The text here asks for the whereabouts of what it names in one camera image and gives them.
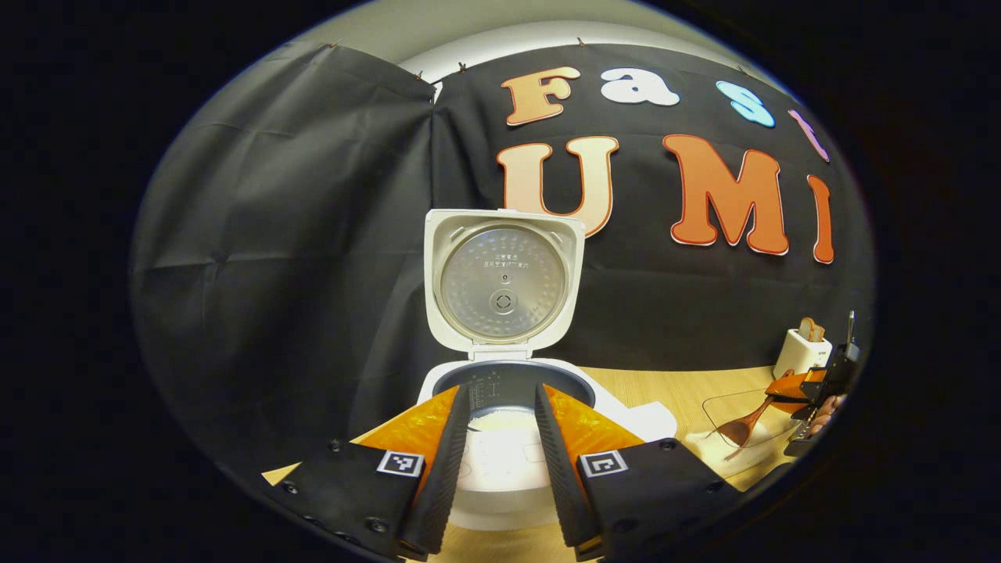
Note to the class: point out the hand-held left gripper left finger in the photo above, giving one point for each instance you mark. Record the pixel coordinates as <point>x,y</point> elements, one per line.
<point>450,469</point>

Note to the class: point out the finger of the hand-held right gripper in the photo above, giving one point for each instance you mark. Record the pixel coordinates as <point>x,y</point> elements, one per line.
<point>794,385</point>

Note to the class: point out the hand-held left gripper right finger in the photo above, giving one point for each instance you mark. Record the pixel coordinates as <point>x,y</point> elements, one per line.
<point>555,469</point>

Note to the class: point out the clear rice container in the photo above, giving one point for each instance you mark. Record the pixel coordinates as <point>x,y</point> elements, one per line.
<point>774,442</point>

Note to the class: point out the brown wooden spoon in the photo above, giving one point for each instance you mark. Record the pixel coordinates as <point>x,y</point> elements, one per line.
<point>739,430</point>

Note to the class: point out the white rice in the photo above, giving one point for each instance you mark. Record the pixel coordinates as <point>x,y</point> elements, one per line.
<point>504,420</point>
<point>715,457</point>

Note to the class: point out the white rice cooker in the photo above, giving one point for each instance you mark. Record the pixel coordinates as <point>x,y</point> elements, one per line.
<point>500,289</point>

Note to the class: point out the white toaster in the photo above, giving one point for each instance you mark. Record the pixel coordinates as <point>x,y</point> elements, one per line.
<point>799,360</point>

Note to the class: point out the toasted bread slice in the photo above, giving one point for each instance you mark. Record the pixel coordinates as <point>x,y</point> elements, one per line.
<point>819,333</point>
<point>806,330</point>

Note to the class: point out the black backdrop cloth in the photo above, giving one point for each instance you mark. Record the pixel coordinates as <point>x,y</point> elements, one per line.
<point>274,234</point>

